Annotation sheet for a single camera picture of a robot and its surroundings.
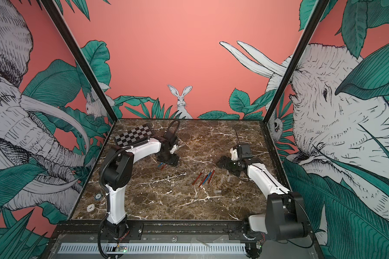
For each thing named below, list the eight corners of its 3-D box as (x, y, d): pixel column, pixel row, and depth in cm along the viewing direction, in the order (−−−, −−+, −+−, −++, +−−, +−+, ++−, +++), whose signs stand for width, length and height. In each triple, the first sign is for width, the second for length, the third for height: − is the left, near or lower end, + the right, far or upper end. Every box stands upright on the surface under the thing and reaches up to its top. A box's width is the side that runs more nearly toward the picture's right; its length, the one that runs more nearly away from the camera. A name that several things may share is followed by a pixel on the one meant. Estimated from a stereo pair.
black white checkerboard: (120, 151, 105) (118, 147, 101) (116, 140, 111) (113, 136, 107) (154, 136, 113) (153, 132, 110) (148, 127, 119) (147, 123, 116)
